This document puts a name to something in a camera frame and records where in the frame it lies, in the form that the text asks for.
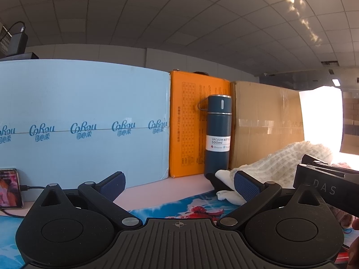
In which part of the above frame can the orange cardboard box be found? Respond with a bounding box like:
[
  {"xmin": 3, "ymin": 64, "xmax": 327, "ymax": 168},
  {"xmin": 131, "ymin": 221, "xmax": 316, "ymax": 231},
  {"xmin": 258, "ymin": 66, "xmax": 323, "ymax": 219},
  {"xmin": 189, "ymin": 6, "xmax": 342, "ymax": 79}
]
[{"xmin": 168, "ymin": 69, "xmax": 232, "ymax": 179}]

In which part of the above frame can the white cloth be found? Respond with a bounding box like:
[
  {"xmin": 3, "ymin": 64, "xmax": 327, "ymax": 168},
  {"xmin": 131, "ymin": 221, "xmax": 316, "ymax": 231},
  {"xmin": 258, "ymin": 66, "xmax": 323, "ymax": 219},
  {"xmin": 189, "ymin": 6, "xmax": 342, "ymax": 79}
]
[{"xmin": 215, "ymin": 169, "xmax": 247, "ymax": 206}]

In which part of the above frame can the dark blue vacuum bottle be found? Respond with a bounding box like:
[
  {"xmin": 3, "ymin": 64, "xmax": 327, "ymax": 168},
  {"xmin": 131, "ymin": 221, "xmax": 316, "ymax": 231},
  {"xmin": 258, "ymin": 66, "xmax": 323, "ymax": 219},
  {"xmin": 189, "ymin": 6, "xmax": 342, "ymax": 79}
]
[{"xmin": 198, "ymin": 94, "xmax": 233, "ymax": 178}]

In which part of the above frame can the white board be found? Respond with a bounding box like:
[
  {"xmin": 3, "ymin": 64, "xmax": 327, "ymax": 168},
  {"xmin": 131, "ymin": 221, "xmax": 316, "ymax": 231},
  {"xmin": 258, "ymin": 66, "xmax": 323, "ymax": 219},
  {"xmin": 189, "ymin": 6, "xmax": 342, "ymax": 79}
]
[{"xmin": 298, "ymin": 85, "xmax": 344, "ymax": 156}]

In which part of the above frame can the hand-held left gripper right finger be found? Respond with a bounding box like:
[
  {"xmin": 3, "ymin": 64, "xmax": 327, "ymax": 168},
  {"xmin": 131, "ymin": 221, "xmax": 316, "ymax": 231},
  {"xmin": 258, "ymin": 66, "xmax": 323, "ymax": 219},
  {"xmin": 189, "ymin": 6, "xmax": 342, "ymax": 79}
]
[{"xmin": 220, "ymin": 170, "xmax": 336, "ymax": 229}]

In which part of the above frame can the light blue cardboard box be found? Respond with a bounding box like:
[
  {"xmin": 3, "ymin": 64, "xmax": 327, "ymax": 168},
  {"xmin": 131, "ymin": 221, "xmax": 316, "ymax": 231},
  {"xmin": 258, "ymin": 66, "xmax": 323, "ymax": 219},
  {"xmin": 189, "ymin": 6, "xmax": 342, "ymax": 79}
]
[{"xmin": 0, "ymin": 58, "xmax": 171, "ymax": 202}]

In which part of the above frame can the person's right hand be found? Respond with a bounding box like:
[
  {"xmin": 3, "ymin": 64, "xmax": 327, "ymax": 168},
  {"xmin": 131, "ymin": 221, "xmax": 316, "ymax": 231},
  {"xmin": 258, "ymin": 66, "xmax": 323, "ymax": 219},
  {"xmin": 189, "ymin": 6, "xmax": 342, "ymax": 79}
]
[{"xmin": 347, "ymin": 218, "xmax": 359, "ymax": 269}]

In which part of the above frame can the brown cardboard box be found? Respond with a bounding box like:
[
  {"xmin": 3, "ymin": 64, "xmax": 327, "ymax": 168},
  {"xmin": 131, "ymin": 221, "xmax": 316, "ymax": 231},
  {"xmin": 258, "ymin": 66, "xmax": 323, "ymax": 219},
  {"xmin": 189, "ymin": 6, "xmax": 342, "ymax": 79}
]
[{"xmin": 229, "ymin": 81, "xmax": 306, "ymax": 170}]

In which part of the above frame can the black charging cable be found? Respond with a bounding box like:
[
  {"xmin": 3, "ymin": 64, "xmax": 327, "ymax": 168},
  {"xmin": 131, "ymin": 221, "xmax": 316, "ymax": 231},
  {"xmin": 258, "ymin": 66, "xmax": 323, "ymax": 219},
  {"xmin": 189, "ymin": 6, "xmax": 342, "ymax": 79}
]
[{"xmin": 0, "ymin": 184, "xmax": 45, "ymax": 219}]

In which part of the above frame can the smartphone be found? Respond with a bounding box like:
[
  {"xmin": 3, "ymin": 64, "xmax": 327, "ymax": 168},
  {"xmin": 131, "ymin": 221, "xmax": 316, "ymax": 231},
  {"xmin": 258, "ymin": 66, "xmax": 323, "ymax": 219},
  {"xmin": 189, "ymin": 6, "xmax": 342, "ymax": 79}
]
[{"xmin": 0, "ymin": 168, "xmax": 23, "ymax": 209}]

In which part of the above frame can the blue printed mat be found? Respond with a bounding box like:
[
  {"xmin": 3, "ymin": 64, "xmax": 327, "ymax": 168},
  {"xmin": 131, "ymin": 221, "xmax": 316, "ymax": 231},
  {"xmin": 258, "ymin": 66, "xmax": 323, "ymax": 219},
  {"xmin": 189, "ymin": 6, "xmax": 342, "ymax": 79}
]
[{"xmin": 0, "ymin": 189, "xmax": 359, "ymax": 261}]

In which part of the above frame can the white knit sweater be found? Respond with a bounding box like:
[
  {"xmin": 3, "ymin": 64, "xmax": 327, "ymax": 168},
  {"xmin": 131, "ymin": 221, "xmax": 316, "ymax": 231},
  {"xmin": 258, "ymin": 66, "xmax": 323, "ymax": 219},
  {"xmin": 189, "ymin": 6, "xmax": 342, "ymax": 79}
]
[{"xmin": 233, "ymin": 141, "xmax": 334, "ymax": 188}]

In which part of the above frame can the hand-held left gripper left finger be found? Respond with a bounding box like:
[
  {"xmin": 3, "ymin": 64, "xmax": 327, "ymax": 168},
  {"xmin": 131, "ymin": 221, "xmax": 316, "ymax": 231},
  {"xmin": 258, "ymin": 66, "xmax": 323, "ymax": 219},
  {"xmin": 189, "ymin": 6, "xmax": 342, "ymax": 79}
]
[{"xmin": 27, "ymin": 171, "xmax": 142, "ymax": 230}]

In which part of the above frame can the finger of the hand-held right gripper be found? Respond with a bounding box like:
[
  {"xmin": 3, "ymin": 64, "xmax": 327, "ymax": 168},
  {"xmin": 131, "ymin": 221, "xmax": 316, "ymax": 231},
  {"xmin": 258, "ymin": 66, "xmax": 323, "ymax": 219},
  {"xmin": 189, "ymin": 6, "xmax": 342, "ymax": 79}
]
[{"xmin": 301, "ymin": 154, "xmax": 359, "ymax": 178}]

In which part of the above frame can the pink knit garment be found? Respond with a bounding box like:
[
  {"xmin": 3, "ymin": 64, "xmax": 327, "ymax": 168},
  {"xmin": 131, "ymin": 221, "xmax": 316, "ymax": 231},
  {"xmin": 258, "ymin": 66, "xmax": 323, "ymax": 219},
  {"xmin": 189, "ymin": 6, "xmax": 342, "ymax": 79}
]
[{"xmin": 327, "ymin": 160, "xmax": 354, "ymax": 229}]

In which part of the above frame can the black box device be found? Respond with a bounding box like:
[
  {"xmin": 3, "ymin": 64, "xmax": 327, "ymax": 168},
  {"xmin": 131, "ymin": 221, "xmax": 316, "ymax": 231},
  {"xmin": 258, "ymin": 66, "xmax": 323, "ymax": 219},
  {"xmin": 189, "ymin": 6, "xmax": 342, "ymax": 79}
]
[{"xmin": 6, "ymin": 21, "xmax": 27, "ymax": 58}]

